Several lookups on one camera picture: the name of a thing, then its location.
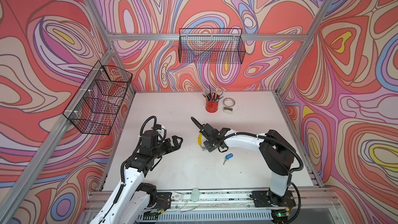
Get blue headed key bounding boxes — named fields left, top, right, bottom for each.
left=223, top=153, right=233, bottom=165

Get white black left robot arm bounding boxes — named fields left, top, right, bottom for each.
left=90, top=116, right=183, bottom=224

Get tape roll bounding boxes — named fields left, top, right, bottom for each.
left=223, top=97, right=236, bottom=107

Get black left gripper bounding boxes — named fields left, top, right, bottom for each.
left=151, top=135, right=183, bottom=160

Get red pencil cup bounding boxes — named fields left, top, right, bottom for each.
left=205, top=100, right=219, bottom=113

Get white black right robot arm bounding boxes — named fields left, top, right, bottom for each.
left=191, top=117, right=304, bottom=207

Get black wire basket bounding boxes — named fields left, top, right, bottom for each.
left=178, top=28, right=246, bottom=64
left=63, top=61, right=132, bottom=135

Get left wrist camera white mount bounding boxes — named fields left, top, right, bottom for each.
left=153, top=124, right=167, bottom=138

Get silver metal keyring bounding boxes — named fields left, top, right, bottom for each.
left=198, top=133, right=207, bottom=151

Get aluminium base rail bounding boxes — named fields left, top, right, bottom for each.
left=83, top=188, right=340, bottom=224

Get black wire basket back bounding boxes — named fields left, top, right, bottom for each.
left=178, top=28, right=246, bottom=64

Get black wire basket left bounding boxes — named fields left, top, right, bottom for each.
left=63, top=61, right=132, bottom=135

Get pencils in cup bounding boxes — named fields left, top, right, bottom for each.
left=202, top=86, right=225, bottom=103

